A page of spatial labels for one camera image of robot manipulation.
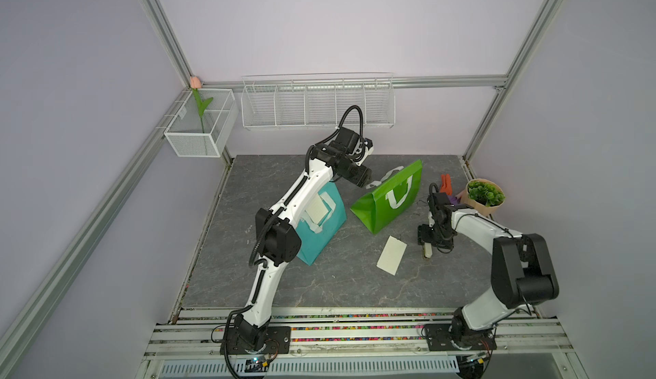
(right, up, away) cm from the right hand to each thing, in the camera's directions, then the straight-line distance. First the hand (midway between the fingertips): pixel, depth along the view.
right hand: (429, 240), depth 93 cm
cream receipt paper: (-14, -5, -1) cm, 15 cm away
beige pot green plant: (+19, +16, -2) cm, 25 cm away
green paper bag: (-18, +13, -8) cm, 24 cm away
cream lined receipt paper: (-40, +12, -8) cm, 43 cm away
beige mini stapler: (-2, -2, -4) cm, 5 cm away
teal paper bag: (-42, +1, -9) cm, 43 cm away
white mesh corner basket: (-84, +38, -9) cm, 93 cm away
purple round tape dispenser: (+14, +14, +11) cm, 22 cm away
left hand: (-24, +24, -6) cm, 34 cm away
